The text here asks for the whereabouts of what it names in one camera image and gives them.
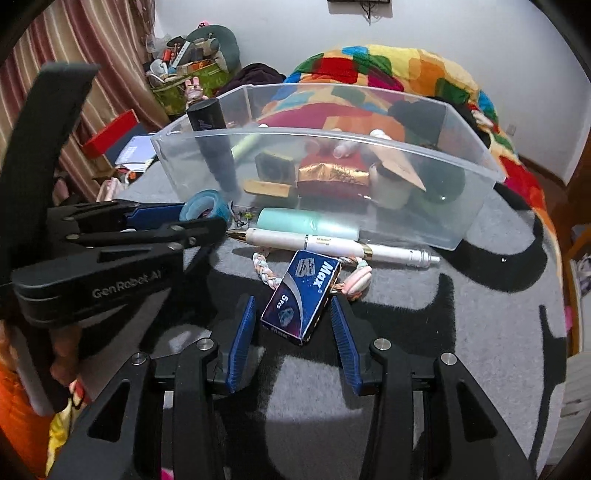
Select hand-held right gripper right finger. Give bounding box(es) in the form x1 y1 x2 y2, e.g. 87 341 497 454
329 296 541 480

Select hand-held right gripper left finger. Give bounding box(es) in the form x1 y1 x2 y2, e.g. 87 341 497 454
46 294 257 480

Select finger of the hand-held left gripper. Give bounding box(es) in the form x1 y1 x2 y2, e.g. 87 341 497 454
48 198 188 232
67 217 228 252

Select blue tape roll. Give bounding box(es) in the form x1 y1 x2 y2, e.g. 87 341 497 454
179 189 232 227

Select small blue box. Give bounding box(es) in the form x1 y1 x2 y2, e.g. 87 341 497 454
260 249 343 344

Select wooden stamp block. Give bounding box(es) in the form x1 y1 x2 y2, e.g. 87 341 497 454
242 179 296 198

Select black tube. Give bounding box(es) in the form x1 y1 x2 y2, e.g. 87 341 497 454
187 98 241 192

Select pale green tube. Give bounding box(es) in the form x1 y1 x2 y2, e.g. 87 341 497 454
230 134 259 160

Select black dotted small box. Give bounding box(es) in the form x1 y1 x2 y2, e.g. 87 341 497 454
255 152 296 183

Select red tea packet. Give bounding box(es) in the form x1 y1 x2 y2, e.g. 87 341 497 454
295 152 372 199

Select clear plastic bin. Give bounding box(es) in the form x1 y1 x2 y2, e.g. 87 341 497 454
151 84 506 252

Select white gauze roll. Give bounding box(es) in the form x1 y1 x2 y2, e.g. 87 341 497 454
369 164 411 208

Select pink tube with purple cap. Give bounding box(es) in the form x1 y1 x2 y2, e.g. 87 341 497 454
367 148 428 192

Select green glass bottle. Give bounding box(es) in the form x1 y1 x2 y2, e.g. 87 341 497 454
413 157 467 206

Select person's left hand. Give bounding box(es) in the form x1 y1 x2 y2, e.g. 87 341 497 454
48 323 84 386

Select pink pouch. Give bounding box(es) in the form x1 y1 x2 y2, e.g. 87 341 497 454
95 178 123 204

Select blue and white notebook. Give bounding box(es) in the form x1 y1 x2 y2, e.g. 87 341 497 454
115 135 158 167

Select white pen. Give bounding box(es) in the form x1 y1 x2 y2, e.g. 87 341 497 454
226 227 441 268

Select red box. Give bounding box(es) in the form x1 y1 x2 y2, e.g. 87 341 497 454
81 113 139 158

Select mint green tube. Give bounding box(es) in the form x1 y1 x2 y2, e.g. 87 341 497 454
256 208 361 241

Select green storage bag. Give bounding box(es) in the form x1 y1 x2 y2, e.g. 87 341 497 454
150 65 227 116

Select pink rabbit figurine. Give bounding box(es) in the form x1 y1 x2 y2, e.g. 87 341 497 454
185 76 208 102

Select orange clothing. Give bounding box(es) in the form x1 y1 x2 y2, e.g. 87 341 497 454
0 323 56 462

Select striped pink curtain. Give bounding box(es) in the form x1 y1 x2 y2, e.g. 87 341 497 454
9 0 160 204

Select dark purple cloth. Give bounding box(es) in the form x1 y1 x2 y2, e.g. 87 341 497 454
228 63 287 93

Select grey neck pillow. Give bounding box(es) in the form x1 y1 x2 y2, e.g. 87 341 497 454
185 24 241 70

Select wooden cabinet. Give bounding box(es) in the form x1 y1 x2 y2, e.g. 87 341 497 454
561 222 591 356

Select black clothes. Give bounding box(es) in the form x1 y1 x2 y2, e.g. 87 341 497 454
388 95 490 134

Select pink braided bracelet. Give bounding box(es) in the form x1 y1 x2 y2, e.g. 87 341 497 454
252 251 372 301

